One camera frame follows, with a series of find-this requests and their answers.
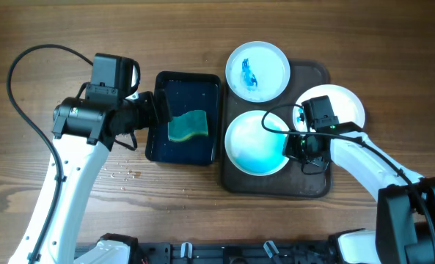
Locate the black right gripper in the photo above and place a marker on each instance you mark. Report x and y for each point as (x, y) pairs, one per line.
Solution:
(290, 149)

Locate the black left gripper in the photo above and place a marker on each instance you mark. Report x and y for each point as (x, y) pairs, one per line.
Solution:
(150, 116)

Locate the green yellow sponge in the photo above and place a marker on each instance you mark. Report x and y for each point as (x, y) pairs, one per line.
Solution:
(188, 125)

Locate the white plate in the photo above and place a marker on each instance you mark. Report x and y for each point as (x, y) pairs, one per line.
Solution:
(257, 71)
(254, 143)
(346, 105)

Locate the white plate bottom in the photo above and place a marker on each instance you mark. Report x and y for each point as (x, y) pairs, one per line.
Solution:
(254, 143)

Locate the white plate top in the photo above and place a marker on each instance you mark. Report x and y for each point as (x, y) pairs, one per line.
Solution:
(257, 71)

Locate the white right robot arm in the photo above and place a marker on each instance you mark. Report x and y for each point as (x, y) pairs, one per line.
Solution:
(405, 218)

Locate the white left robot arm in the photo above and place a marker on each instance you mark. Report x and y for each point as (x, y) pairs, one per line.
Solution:
(84, 134)

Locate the brown serving tray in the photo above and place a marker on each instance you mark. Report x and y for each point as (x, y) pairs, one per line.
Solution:
(291, 181)

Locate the black water tray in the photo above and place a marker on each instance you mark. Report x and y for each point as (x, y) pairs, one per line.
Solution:
(187, 92)

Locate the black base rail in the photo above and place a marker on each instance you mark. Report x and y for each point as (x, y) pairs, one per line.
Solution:
(299, 252)

